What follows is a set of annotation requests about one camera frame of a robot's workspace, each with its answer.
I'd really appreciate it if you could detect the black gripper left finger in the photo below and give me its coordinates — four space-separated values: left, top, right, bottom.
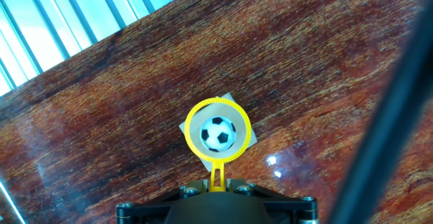
115 179 210 224

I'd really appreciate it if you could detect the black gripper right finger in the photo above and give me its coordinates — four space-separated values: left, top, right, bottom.
225 178 319 224

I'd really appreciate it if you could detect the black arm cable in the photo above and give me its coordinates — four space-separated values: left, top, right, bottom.
326 3 433 224

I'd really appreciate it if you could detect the large wooden block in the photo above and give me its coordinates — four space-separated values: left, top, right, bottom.
178 92 258 173

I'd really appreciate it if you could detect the miniature soccer ball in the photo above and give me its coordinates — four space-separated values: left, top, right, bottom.
199 116 237 154

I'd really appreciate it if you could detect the yellow bubble ring wand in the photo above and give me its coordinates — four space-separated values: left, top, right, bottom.
184 96 253 193

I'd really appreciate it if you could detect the glossy wood-grain mat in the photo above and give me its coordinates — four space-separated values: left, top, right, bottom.
0 0 433 224

